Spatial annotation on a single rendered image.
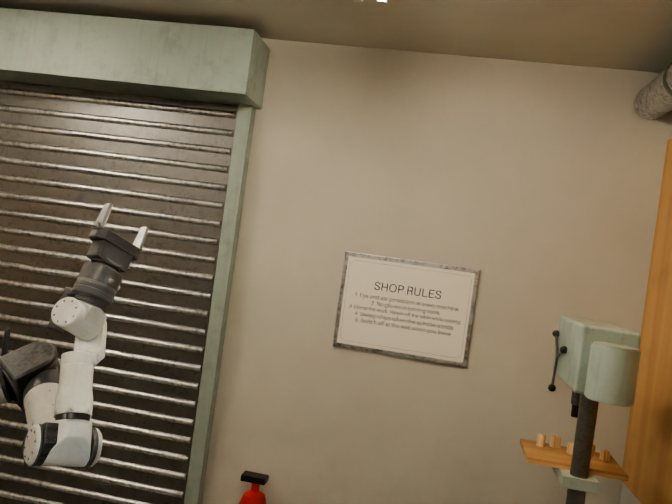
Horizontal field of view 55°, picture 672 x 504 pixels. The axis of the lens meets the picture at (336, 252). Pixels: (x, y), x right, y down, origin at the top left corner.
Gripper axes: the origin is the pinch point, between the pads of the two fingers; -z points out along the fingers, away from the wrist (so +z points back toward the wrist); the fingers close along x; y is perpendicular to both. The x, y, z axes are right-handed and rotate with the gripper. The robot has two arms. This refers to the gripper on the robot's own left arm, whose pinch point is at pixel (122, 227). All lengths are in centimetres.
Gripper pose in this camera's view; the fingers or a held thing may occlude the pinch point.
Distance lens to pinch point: 155.3
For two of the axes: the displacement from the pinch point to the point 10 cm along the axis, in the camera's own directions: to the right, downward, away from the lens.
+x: -5.4, -4.6, -7.0
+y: -8.0, 0.2, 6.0
